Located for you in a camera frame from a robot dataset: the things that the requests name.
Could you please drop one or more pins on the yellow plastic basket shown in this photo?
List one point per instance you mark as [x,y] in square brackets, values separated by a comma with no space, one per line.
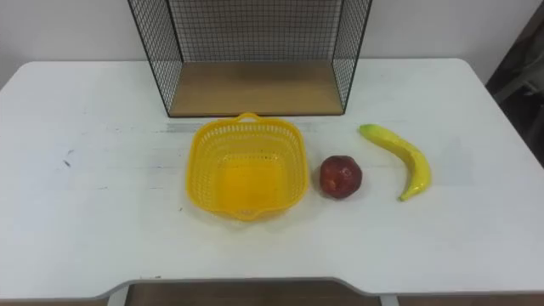
[247,178]

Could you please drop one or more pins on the red apple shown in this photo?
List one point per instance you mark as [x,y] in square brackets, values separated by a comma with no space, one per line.
[340,177]

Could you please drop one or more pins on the yellow banana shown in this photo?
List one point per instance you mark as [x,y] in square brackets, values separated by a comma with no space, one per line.
[410,159]

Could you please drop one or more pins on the white desk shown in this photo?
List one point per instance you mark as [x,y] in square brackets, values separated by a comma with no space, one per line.
[85,221]

